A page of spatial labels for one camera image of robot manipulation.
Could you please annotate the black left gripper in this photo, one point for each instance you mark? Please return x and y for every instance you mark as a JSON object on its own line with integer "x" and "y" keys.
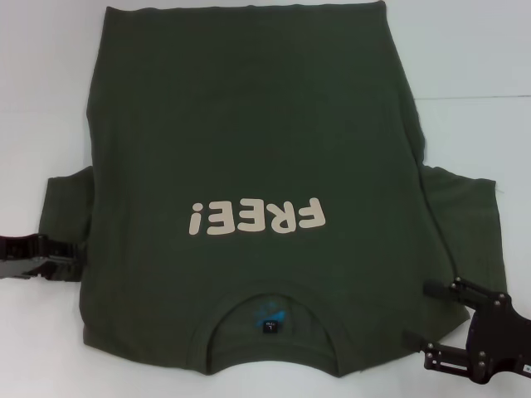
{"x": 18, "y": 250}

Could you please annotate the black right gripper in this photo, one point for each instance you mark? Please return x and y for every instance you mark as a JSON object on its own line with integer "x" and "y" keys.
{"x": 504, "y": 336}

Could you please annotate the dark green FREE t-shirt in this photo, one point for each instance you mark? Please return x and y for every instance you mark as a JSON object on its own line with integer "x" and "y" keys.
{"x": 249, "y": 124}

